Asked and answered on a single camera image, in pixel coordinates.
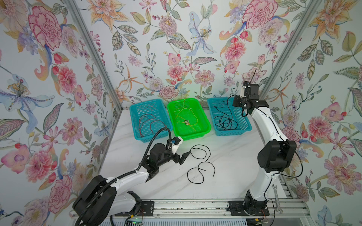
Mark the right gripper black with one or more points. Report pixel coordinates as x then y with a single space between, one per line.
236 100

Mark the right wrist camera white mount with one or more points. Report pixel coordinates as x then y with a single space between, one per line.
249 91

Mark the silver wrench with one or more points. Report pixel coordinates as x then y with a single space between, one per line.
276 197

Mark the bright green basket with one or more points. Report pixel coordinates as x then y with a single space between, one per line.
188 109

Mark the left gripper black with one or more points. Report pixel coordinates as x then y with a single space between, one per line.
181 160

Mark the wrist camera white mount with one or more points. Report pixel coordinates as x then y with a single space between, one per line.
176 142
249 91

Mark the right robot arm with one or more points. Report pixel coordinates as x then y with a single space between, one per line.
273 159

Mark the teal basket left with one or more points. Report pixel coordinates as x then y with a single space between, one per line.
148 118

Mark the teal basket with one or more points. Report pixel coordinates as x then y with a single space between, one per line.
148 118
226 119

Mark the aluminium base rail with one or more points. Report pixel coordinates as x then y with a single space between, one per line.
220 208

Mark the teal basket right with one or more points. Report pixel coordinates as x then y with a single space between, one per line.
226 119

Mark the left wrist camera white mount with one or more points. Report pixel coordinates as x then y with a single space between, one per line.
176 142

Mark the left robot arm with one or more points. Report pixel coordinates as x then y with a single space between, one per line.
103 197

